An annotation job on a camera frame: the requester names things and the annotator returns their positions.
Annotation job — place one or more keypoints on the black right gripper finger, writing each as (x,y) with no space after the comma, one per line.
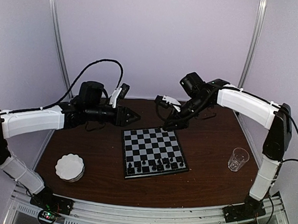
(172,118)
(175,126)

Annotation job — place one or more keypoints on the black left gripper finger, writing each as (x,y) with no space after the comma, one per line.
(131,113)
(132,120)

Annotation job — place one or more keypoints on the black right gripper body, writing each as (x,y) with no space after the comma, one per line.
(197,105)

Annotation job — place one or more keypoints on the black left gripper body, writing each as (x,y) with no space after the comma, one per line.
(95,114)

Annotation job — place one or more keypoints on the black and grey chessboard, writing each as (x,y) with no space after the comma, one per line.
(151,144)

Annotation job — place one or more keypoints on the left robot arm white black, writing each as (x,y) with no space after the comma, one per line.
(80,110)

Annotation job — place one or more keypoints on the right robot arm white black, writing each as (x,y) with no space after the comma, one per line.
(271,116)

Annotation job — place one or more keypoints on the left round control board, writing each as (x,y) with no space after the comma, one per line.
(47,217)

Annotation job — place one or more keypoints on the clear drinking glass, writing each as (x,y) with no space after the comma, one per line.
(239,158)

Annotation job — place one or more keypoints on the white scalloped bowl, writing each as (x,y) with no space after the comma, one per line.
(70,168)

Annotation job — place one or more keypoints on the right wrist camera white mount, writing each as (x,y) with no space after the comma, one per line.
(166,102)

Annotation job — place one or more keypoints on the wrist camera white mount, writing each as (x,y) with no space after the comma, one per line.
(117,94)
(166,102)

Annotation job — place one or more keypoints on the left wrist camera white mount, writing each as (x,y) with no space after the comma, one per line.
(117,94)

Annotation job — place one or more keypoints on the aluminium front rail frame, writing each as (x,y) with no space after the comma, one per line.
(20,211)

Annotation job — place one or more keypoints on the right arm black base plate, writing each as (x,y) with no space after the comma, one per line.
(240,212)

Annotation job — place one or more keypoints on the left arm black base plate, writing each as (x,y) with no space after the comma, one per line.
(55,204)

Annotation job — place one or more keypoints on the right aluminium corner post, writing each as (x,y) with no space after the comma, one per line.
(258,26)

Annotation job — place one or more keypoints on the aluminium corner post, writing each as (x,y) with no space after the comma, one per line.
(58,43)
(258,26)

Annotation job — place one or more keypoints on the left aluminium corner post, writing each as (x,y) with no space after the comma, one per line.
(58,43)

